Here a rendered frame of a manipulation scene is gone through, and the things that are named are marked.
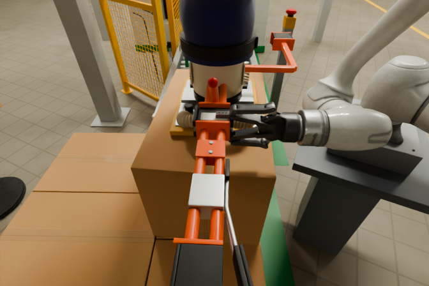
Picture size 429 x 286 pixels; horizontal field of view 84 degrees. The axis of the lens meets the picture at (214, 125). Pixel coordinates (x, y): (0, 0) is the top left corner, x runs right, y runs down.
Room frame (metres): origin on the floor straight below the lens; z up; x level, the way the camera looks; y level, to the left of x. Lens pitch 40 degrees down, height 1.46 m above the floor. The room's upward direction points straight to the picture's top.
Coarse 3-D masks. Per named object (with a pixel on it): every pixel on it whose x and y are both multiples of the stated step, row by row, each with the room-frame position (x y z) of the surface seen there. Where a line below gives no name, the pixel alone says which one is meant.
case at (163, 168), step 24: (168, 96) 0.79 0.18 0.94; (264, 96) 0.79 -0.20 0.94; (168, 120) 0.64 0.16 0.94; (144, 144) 0.52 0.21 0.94; (168, 144) 0.52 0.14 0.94; (192, 144) 0.52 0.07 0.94; (144, 168) 0.43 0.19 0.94; (168, 168) 0.43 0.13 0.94; (192, 168) 0.43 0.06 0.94; (240, 168) 0.43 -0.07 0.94; (264, 168) 0.43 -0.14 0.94; (144, 192) 0.43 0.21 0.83; (168, 192) 0.42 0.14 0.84; (240, 192) 0.40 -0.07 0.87; (264, 192) 0.40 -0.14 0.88; (168, 216) 0.42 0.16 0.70; (240, 216) 0.40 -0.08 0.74; (264, 216) 0.39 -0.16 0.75; (240, 240) 0.40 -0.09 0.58
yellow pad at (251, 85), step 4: (248, 80) 0.87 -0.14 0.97; (252, 80) 0.87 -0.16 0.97; (244, 84) 0.79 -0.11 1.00; (248, 84) 0.83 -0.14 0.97; (252, 84) 0.84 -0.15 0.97; (244, 88) 0.77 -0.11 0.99; (248, 88) 0.80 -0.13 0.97; (252, 88) 0.81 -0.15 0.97; (256, 96) 0.75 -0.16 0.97; (256, 100) 0.72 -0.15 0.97; (236, 128) 0.57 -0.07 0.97
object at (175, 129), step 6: (186, 84) 0.83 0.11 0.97; (180, 96) 0.75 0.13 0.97; (180, 102) 0.72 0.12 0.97; (180, 108) 0.67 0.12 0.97; (186, 108) 0.64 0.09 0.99; (192, 108) 0.65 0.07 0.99; (174, 114) 0.64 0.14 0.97; (174, 120) 0.61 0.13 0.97; (174, 126) 0.58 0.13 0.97; (180, 126) 0.58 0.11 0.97; (174, 132) 0.56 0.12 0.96; (180, 132) 0.56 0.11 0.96; (186, 132) 0.56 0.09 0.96; (192, 132) 0.56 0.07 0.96
